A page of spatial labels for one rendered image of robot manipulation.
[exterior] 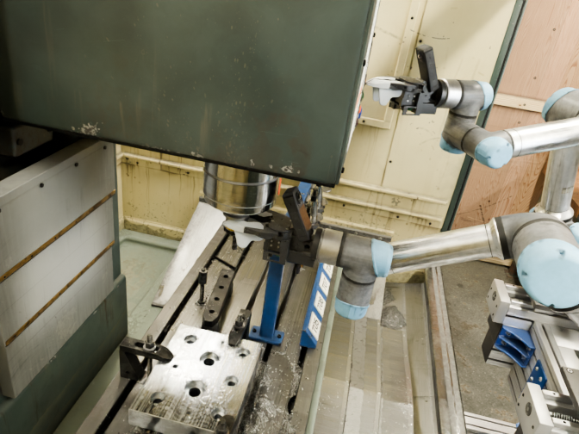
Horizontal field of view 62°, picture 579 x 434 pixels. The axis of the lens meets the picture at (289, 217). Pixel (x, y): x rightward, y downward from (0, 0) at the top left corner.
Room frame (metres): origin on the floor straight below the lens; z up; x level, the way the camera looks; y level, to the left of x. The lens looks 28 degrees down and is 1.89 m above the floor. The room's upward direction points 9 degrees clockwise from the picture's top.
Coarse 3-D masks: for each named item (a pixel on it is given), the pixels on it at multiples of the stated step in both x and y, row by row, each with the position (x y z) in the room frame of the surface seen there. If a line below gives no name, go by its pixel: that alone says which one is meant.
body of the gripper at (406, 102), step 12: (420, 84) 1.21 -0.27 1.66; (444, 84) 1.25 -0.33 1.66; (408, 96) 1.21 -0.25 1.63; (420, 96) 1.21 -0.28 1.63; (432, 96) 1.27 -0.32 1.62; (444, 96) 1.24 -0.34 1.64; (396, 108) 1.24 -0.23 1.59; (408, 108) 1.22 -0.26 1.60; (420, 108) 1.21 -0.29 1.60; (432, 108) 1.25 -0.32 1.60
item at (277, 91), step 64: (0, 0) 0.85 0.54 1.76; (64, 0) 0.83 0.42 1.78; (128, 0) 0.82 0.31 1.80; (192, 0) 0.81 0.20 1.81; (256, 0) 0.79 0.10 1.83; (320, 0) 0.78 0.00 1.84; (0, 64) 0.85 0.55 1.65; (64, 64) 0.84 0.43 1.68; (128, 64) 0.82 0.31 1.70; (192, 64) 0.81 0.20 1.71; (256, 64) 0.79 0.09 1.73; (320, 64) 0.78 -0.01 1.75; (64, 128) 0.84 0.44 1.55; (128, 128) 0.82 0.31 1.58; (192, 128) 0.81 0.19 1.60; (256, 128) 0.79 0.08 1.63; (320, 128) 0.78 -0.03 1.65
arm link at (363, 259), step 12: (348, 240) 0.87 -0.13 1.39; (360, 240) 0.87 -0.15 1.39; (372, 240) 0.88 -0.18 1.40; (348, 252) 0.85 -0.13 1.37; (360, 252) 0.85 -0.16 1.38; (372, 252) 0.85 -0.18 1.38; (384, 252) 0.85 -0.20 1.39; (336, 264) 0.86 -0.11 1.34; (348, 264) 0.85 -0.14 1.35; (360, 264) 0.84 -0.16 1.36; (372, 264) 0.84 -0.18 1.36; (384, 264) 0.84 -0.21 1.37; (348, 276) 0.85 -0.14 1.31; (360, 276) 0.84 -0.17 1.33; (372, 276) 0.85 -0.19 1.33; (384, 276) 0.84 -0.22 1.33
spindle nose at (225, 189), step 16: (208, 176) 0.87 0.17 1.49; (224, 176) 0.85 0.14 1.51; (240, 176) 0.84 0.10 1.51; (256, 176) 0.85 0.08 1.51; (272, 176) 0.88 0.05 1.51; (208, 192) 0.87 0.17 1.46; (224, 192) 0.84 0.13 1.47; (240, 192) 0.84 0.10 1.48; (256, 192) 0.85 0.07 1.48; (272, 192) 0.88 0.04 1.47; (224, 208) 0.85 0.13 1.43; (240, 208) 0.84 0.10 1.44; (256, 208) 0.86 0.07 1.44
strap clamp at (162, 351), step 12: (120, 348) 0.86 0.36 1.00; (132, 348) 0.86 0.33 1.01; (144, 348) 0.86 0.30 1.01; (156, 348) 0.87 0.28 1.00; (120, 360) 0.86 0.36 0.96; (132, 360) 0.87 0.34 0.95; (168, 360) 0.85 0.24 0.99; (120, 372) 0.86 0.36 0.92; (132, 372) 0.86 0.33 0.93; (144, 372) 0.88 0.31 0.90
